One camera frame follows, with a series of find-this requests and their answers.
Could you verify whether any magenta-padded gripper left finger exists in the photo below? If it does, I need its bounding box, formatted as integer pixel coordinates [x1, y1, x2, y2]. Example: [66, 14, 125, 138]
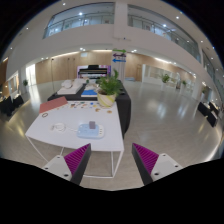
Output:
[41, 143, 92, 186]

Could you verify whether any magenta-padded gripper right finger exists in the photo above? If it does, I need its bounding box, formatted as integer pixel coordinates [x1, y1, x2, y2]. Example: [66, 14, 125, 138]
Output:
[131, 142, 184, 187]

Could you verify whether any light blue white power strip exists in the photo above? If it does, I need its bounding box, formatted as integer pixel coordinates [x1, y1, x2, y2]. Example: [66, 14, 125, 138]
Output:
[76, 123, 105, 140]

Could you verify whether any colourful sticker sheet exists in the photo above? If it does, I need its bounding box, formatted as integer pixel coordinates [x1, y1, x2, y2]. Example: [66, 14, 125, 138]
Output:
[66, 101, 101, 110]

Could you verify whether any table with black cloth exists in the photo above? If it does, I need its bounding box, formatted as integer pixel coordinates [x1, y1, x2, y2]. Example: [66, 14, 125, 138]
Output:
[47, 79, 132, 138]

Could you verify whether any salmon red flat mat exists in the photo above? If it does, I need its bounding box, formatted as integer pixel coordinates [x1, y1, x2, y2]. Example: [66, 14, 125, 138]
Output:
[38, 96, 69, 114]

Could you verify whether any blue book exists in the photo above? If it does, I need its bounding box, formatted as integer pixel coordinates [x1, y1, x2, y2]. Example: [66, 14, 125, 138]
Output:
[80, 88, 99, 98]

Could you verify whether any potted plant in striped pot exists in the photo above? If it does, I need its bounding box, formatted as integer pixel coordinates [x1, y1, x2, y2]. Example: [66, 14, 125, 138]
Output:
[94, 69, 125, 108]

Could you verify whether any group of black chairs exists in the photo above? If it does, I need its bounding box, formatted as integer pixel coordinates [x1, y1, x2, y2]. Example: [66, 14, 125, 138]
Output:
[0, 94, 25, 117]
[197, 100, 221, 128]

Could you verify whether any thin black floor lamp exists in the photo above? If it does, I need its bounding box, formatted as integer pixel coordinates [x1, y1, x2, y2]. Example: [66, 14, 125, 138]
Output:
[50, 58, 56, 95]

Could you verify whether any black piano with display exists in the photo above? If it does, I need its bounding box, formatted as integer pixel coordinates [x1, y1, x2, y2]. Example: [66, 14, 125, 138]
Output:
[77, 64, 112, 81]

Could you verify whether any arrow direction sign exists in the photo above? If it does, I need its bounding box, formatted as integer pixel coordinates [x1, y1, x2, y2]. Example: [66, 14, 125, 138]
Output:
[111, 48, 128, 81]

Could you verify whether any white coiled cable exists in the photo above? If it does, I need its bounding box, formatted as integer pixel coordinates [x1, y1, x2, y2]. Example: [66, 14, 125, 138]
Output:
[49, 122, 79, 133]

